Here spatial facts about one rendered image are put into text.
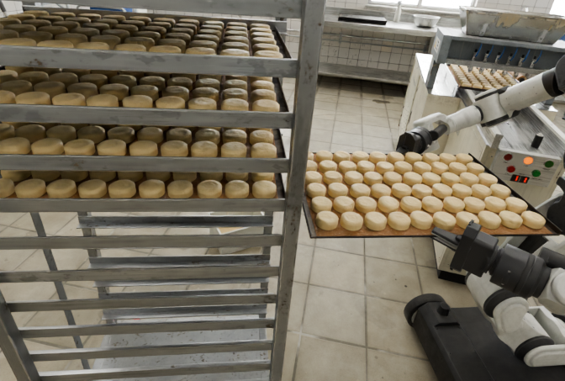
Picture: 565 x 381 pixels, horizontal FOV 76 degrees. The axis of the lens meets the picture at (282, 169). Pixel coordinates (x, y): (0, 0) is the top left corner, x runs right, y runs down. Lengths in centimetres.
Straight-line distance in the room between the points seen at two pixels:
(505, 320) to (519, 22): 160
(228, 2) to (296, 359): 148
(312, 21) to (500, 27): 196
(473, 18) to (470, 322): 158
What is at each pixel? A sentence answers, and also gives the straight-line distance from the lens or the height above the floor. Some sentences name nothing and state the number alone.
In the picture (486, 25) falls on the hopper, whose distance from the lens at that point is 244.
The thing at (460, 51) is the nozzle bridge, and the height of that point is 109.
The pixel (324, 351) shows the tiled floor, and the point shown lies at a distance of 178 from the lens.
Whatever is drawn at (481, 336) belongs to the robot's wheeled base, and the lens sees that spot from 187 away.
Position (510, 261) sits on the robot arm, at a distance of 86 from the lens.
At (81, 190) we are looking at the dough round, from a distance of 79.
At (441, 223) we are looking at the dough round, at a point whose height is 97.
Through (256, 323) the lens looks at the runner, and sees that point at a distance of 96.
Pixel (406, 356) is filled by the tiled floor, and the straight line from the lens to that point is 188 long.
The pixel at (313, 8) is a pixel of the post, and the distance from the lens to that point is 56.
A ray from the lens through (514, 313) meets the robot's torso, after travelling 144.
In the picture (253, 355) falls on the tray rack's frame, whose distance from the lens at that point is 157.
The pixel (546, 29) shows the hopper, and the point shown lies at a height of 126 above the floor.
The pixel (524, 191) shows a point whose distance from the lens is 197.
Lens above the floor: 147
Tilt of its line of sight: 30 degrees down
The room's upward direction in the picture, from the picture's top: 5 degrees clockwise
